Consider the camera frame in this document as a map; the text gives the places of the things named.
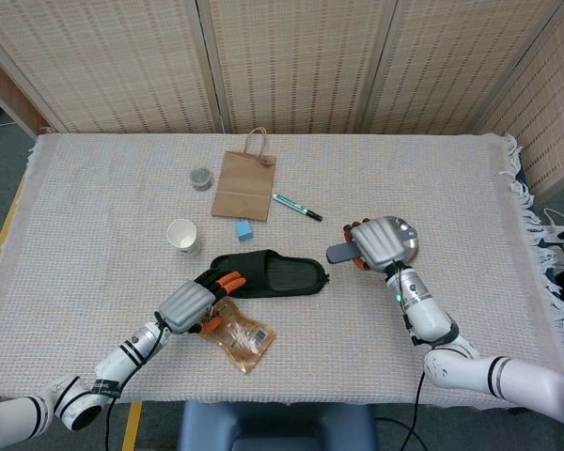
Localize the woven beige tablecloth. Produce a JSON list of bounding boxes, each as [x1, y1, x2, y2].
[[0, 132, 564, 411]]

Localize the white power strip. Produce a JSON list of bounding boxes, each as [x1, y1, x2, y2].
[[541, 209, 564, 245]]

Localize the brown wooden board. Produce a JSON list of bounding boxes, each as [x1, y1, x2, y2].
[[0, 45, 52, 138]]

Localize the round steel plate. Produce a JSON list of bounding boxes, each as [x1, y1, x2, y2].
[[392, 215, 421, 262]]

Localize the black slipper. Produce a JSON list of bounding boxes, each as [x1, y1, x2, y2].
[[209, 249, 332, 300]]

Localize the white paper cup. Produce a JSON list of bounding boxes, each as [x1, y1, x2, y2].
[[165, 218, 202, 257]]

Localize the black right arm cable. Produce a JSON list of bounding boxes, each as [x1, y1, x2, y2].
[[385, 263, 429, 451]]

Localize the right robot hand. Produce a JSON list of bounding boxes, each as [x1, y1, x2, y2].
[[341, 216, 408, 274]]

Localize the brown paper bag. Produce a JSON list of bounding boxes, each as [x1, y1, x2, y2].
[[210, 127, 277, 223]]

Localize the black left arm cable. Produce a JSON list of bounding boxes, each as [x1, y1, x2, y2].
[[103, 310, 170, 451]]

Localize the bamboo screen panel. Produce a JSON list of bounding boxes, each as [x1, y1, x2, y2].
[[361, 0, 564, 135], [0, 0, 220, 135], [477, 0, 564, 194], [196, 0, 399, 135]]

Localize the brown snack pouch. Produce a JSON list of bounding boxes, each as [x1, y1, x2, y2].
[[200, 300, 277, 376]]

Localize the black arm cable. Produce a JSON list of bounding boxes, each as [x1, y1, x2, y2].
[[103, 310, 170, 451], [385, 263, 429, 451]]

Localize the green marker pen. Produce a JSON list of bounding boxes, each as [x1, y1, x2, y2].
[[272, 193, 324, 222]]

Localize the small clear jar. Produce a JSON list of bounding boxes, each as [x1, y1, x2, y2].
[[189, 165, 214, 193]]

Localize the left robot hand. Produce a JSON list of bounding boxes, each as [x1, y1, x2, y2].
[[158, 268, 248, 335]]

